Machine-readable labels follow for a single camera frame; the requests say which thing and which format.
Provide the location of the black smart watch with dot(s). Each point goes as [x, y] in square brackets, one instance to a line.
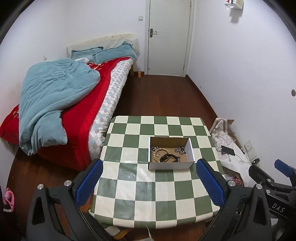
[169, 158]

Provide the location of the white light switch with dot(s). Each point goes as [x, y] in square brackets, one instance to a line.
[140, 18]

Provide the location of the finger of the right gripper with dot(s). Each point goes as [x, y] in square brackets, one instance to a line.
[284, 168]

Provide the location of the wall shelf with items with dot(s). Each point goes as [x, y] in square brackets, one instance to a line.
[234, 4]

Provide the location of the pink slipper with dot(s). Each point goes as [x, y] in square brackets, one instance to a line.
[9, 200]

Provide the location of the blue pillow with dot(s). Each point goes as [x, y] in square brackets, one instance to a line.
[99, 55]

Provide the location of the white wall socket strip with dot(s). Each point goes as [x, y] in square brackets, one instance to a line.
[250, 150]

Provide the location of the black smartphone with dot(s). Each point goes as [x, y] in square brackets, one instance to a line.
[227, 150]

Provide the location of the white red plastic bag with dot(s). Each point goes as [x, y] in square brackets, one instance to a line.
[238, 181]

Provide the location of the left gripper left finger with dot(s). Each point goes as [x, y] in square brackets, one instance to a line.
[43, 222]

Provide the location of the cream headboard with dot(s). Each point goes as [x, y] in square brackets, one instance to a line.
[106, 43]

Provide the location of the beige patterned tote bag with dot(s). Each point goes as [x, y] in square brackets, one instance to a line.
[221, 138]

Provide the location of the white cardboard box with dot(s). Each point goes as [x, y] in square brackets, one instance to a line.
[169, 153]

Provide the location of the orange bottle on floor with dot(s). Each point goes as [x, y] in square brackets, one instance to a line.
[139, 73]

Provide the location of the white paper sheet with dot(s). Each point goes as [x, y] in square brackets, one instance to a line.
[240, 164]

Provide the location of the red bed sheet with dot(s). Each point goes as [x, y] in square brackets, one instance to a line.
[76, 120]

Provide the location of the checkered mattress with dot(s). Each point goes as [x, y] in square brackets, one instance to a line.
[118, 77]

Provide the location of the wooden bed frame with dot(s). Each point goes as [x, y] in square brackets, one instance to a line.
[131, 72]

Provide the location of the green white checkered tablecloth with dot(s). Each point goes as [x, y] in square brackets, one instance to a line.
[129, 195]

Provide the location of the blue duvet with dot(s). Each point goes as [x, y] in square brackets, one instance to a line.
[47, 89]

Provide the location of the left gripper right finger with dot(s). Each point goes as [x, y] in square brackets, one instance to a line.
[244, 212]

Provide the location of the black charger plug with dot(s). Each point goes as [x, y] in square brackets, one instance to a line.
[255, 161]

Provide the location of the white door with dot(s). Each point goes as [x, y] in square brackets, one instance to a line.
[168, 35]

